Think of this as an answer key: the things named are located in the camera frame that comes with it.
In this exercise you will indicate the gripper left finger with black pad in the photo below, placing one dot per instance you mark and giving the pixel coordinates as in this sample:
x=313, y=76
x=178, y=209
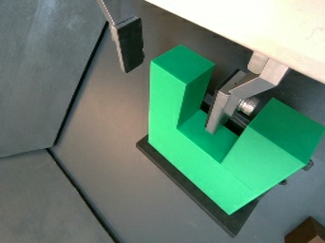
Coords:
x=126, y=32

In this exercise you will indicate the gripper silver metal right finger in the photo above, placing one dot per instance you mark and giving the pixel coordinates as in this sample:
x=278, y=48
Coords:
x=235, y=95

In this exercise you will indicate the green U-shaped block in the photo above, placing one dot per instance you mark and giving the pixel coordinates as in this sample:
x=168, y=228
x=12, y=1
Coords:
x=180, y=73

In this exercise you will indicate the brown stepped block with holes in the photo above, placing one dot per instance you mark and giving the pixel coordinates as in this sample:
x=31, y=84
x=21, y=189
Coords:
x=308, y=232

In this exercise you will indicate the black angle bracket fixture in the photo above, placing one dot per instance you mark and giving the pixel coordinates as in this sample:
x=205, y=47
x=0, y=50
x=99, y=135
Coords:
x=219, y=212

